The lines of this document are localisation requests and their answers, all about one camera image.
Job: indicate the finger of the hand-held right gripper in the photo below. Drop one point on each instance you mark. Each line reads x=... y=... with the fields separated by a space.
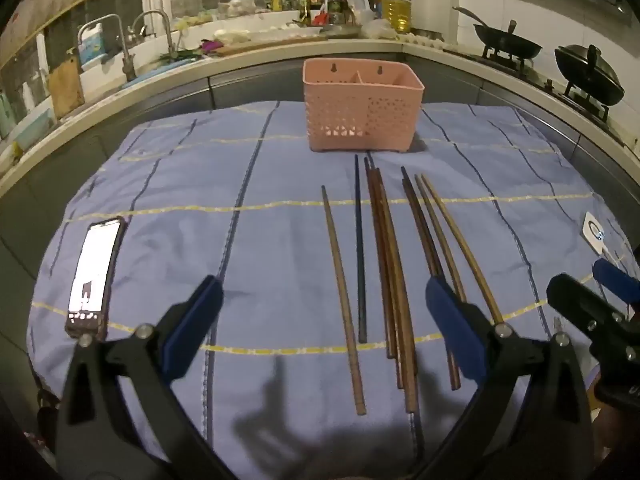
x=617 y=277
x=575 y=300

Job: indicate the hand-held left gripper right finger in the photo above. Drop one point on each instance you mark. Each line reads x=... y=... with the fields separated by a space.
x=452 y=330

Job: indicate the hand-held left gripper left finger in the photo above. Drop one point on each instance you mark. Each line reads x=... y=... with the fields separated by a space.
x=197 y=320

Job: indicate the light brown chopstick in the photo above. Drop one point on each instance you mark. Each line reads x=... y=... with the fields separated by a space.
x=342 y=305
x=440 y=240
x=465 y=255

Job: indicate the dark brown chopstick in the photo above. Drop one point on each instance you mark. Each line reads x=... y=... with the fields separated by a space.
x=420 y=220

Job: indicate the dark blue chopstick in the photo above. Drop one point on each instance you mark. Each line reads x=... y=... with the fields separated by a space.
x=359 y=260

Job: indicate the pink plastic utensil basket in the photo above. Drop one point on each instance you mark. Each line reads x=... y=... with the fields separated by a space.
x=357 y=110

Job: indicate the white tag with circle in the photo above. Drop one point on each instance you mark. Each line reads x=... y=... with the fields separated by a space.
x=594 y=232

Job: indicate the black smartphone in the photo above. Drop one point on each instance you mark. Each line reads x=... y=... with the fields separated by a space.
x=95 y=275

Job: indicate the blue striped cloth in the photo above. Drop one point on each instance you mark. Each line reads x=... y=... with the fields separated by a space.
x=200 y=185

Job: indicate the black wok with lid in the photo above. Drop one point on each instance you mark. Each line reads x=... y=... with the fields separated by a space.
x=590 y=72

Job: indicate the gas stove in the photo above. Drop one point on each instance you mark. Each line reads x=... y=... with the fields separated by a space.
x=540 y=67

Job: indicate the black wok with ladle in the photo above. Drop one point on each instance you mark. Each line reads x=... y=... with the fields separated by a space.
x=507 y=42

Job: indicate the kitchen counter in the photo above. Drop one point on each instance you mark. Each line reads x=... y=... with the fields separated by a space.
x=250 y=60

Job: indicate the wooden cutting board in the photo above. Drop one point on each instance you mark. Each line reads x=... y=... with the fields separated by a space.
x=66 y=87

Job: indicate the purple vegetable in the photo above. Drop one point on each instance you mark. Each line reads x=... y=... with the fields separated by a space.
x=210 y=46

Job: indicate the tall metal faucet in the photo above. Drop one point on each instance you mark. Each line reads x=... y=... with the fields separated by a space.
x=125 y=55

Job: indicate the white egg tray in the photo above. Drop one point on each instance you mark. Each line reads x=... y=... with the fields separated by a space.
x=422 y=37

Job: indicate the white blue detergent bottle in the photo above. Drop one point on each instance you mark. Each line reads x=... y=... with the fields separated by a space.
x=92 y=45

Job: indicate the white plastic bag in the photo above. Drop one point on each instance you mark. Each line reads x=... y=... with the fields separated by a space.
x=377 y=29

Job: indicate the large yellow oil bottle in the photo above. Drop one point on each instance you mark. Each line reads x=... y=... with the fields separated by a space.
x=396 y=10

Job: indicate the white plastic jug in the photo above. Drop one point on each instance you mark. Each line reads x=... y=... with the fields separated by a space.
x=359 y=7

